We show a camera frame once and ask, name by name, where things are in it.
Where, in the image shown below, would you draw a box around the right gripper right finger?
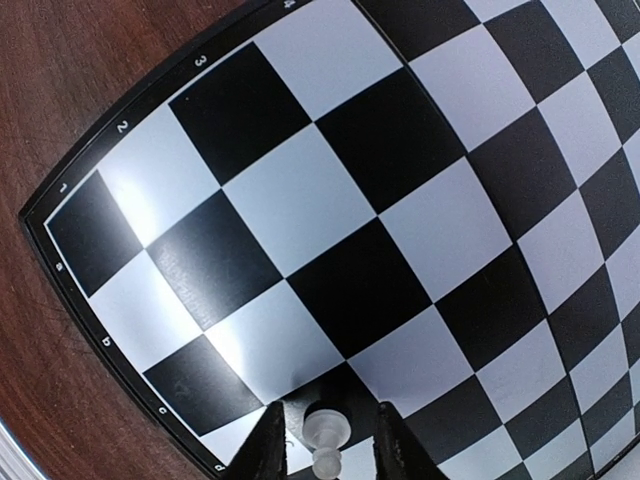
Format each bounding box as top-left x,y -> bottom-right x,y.
373,401 -> 448,480

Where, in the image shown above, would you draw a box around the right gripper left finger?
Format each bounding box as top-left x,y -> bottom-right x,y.
227,401 -> 287,480

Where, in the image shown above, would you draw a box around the white pawn chess piece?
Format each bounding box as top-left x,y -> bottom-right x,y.
302,409 -> 351,480

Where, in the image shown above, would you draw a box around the black grey chess board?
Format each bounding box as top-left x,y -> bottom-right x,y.
20,1 -> 639,479

